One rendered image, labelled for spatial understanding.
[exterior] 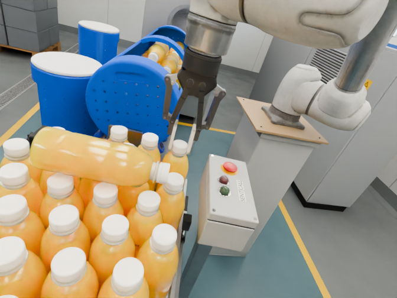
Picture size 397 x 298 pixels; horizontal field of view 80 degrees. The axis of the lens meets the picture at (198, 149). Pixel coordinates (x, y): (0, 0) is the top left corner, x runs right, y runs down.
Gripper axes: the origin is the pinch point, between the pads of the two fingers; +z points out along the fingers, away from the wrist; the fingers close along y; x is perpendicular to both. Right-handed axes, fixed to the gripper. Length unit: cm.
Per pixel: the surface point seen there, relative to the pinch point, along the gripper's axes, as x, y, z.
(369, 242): -88, -190, 114
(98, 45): -132, 69, 21
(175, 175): 12.2, -0.2, 1.9
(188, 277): 10.4, -11.9, 41.2
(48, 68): -45, 56, 10
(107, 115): -17.0, 23.2, 8.6
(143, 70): -17.1, 14.3, -7.9
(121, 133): 1.5, 13.9, 2.0
